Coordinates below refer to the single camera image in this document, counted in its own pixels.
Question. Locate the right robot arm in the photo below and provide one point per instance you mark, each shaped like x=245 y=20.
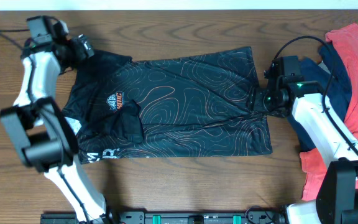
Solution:
x=337 y=199

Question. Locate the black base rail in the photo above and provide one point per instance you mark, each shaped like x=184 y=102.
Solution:
x=253 y=215

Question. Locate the red t-shirt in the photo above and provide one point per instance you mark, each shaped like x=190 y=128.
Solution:
x=341 y=73

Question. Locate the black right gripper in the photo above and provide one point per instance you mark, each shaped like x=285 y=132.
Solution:
x=255 y=102

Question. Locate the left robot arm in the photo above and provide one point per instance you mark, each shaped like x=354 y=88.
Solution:
x=39 y=132

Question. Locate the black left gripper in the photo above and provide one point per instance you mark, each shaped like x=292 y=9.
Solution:
x=81 y=55

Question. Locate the black patterned sports jersey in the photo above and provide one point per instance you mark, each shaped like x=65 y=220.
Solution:
x=193 y=106

